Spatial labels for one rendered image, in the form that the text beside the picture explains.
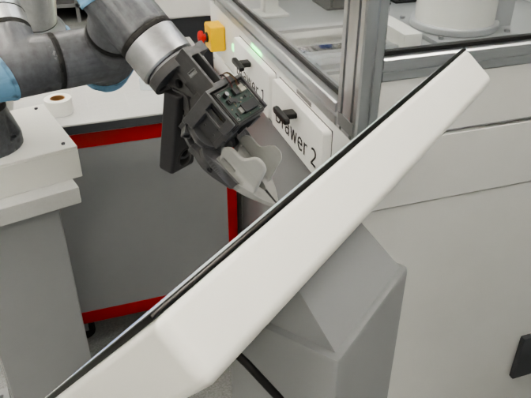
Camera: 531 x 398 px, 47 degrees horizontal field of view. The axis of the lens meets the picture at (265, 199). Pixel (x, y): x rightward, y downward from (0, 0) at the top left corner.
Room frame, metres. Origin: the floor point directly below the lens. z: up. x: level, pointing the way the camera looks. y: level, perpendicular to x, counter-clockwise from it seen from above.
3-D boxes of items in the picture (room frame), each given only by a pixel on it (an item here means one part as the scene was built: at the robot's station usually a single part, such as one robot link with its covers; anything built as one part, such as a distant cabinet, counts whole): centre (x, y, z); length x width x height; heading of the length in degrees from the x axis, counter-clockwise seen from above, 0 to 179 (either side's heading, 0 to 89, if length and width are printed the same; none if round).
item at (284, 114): (1.13, -0.04, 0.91); 0.07 x 0.04 x 0.01; 18
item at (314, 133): (1.14, -0.07, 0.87); 0.29 x 0.02 x 0.11; 18
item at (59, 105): (1.47, 0.54, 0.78); 0.07 x 0.07 x 0.04
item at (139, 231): (1.74, 0.45, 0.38); 0.62 x 0.58 x 0.76; 18
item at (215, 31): (1.75, 0.15, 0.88); 0.07 x 0.05 x 0.07; 18
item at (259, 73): (1.44, 0.03, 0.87); 0.29 x 0.02 x 0.11; 18
